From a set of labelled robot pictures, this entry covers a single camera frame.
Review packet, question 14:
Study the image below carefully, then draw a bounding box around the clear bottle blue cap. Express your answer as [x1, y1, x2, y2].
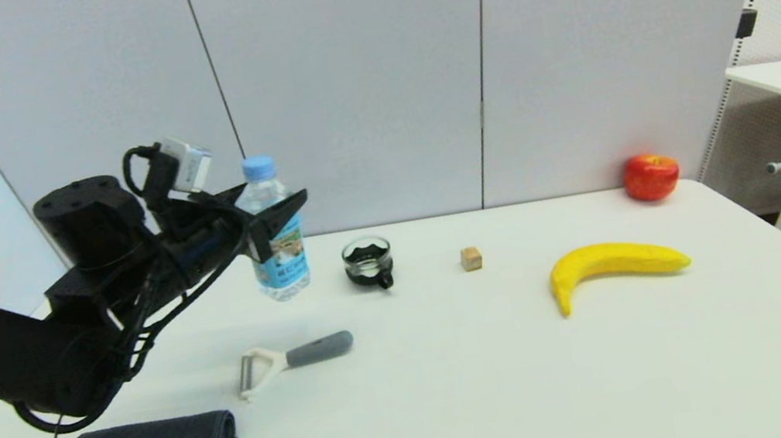
[228, 150, 315, 307]

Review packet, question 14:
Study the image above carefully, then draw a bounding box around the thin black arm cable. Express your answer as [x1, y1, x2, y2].
[0, 131, 281, 438]

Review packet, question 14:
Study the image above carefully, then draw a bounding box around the white peeler grey handle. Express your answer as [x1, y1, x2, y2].
[233, 328, 361, 404]

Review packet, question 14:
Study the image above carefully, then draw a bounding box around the small wooden cube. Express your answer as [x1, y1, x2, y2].
[459, 245, 485, 273]

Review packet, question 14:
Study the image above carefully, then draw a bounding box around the red apple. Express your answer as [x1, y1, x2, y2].
[620, 149, 684, 206]

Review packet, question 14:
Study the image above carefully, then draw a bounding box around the black clip on pegboard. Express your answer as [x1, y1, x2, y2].
[731, 8, 760, 40]

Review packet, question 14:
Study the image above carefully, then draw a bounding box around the yellow banana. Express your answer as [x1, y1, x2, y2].
[545, 229, 697, 320]

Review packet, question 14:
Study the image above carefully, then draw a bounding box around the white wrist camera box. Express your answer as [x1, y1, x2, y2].
[156, 131, 218, 199]

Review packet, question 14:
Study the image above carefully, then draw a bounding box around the glass cup black handle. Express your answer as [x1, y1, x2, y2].
[339, 233, 398, 296]

